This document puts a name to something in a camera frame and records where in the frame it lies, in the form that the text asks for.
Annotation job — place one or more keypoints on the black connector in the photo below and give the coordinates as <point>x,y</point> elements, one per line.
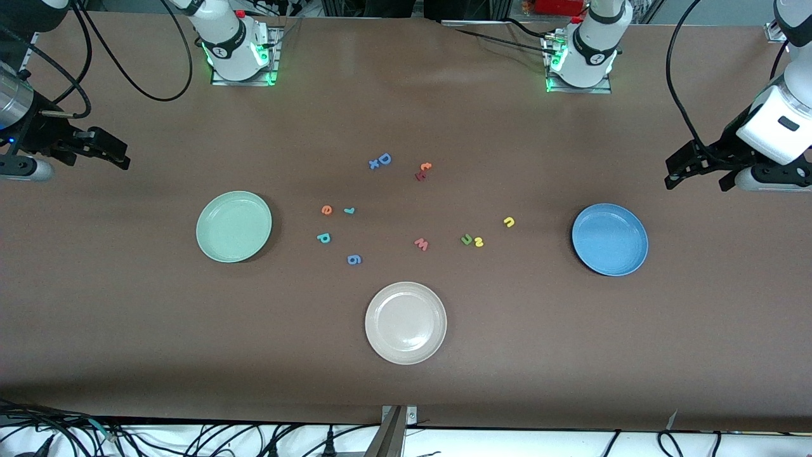
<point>38,449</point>

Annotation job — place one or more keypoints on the brown table cover sheet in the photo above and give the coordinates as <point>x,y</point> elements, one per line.
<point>127,317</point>

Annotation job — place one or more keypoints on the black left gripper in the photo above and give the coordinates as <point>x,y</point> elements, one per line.
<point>719,152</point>

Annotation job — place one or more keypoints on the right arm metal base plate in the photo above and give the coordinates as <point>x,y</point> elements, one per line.
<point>219,81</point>

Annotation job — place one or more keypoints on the pink foam letter w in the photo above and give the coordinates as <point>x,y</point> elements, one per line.
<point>422,244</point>

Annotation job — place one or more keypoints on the red box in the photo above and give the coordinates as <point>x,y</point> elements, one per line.
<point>558,6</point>

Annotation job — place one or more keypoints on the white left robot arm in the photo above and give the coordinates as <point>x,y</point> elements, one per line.
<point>593,47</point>

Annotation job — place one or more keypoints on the beige plate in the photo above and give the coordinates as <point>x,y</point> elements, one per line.
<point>406,324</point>

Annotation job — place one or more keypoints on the white paper tag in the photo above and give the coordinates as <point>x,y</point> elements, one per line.
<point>672,420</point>

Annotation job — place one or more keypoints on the black power plug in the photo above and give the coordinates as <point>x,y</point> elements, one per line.
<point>329,444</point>

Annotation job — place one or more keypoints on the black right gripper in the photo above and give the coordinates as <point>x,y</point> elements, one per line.
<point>43,134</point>

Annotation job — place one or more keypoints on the light green plate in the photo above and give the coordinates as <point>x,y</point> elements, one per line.
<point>233,227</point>

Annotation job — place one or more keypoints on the metal clamp plate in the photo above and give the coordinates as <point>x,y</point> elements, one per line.
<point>411,416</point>

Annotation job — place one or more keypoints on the blue plate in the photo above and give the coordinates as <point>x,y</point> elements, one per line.
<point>609,240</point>

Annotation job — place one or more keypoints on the aluminium beam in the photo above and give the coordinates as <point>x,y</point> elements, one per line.
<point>387,438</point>

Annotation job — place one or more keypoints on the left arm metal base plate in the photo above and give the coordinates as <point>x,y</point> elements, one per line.
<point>555,89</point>

